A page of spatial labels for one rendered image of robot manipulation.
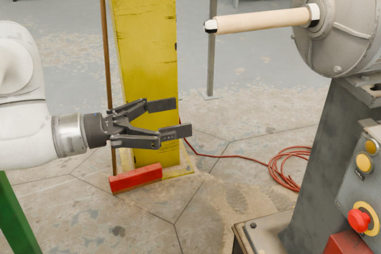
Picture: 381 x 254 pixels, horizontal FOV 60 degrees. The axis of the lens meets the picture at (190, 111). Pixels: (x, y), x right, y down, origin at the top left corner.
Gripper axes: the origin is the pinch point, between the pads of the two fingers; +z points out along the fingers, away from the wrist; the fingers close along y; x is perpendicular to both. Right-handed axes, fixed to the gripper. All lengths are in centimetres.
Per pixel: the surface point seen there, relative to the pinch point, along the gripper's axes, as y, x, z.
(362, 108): 8.0, -2.2, 42.9
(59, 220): -78, -91, -50
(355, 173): 26.6, -3.3, 25.8
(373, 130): 26.6, 5.3, 27.5
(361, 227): 32.5, -9.8, 23.4
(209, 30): 9.7, 20.9, 4.5
